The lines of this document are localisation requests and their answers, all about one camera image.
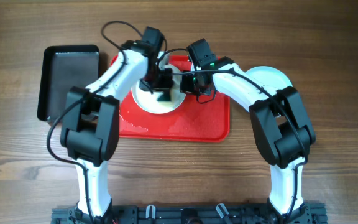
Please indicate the white round plate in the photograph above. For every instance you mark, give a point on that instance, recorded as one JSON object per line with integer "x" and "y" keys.
{"x": 148, "y": 101}

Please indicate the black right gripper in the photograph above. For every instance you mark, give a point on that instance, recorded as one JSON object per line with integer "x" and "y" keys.
{"x": 186, "y": 88}

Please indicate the light green plate front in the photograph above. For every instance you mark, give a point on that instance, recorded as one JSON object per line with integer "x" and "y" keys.
{"x": 269, "y": 76}

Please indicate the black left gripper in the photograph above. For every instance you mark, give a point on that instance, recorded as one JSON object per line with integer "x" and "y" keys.
{"x": 166, "y": 83}

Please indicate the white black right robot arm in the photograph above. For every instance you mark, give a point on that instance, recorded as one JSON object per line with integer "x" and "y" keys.
{"x": 282, "y": 130}

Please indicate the yellow green sponge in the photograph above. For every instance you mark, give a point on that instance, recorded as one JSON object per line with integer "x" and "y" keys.
{"x": 164, "y": 97}

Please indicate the black rectangular tray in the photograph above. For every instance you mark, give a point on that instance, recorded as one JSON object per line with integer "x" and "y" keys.
{"x": 65, "y": 66}

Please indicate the red plastic tray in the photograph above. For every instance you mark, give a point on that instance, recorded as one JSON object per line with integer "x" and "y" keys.
{"x": 190, "y": 121}

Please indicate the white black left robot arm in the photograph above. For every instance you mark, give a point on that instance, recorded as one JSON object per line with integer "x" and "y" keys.
{"x": 90, "y": 124}

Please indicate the black aluminium base frame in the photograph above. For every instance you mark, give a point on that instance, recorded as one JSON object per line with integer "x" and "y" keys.
{"x": 309, "y": 213}

